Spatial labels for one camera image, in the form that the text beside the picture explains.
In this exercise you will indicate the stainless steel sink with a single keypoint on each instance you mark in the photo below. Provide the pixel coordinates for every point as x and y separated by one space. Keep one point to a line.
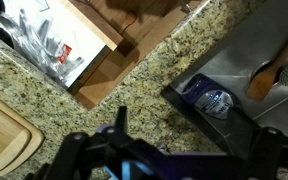
250 40

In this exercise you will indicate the blue dish soap bottle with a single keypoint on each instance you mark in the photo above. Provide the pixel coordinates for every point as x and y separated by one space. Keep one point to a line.
210 100

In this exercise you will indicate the wooden kitchen drawer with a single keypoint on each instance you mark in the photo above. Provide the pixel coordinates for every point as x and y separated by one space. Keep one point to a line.
84 23

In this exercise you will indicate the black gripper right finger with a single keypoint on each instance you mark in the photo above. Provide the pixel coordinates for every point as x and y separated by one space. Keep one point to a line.
267 150

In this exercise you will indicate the wooden cutting board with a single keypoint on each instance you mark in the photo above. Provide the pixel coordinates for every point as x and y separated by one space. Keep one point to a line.
4 140

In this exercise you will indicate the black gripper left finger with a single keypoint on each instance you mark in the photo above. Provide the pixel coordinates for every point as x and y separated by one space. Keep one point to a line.
74 153

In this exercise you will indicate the plastic bag of cutlery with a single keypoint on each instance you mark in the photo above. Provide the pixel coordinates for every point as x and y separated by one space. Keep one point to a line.
40 50

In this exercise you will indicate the wooden sink cabinet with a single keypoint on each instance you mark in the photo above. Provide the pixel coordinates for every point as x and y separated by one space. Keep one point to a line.
110 73

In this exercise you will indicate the light wooden spoon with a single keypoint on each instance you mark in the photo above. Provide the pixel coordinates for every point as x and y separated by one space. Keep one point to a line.
264 81

